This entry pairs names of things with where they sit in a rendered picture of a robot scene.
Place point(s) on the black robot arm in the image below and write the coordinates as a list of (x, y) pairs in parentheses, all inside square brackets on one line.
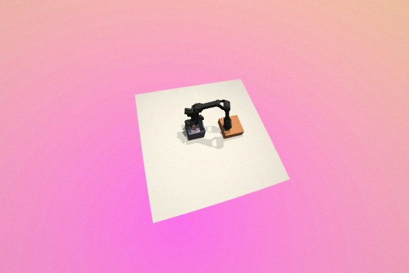
[(199, 107)]

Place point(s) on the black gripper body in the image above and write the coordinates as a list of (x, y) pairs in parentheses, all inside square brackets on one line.
[(193, 119)]

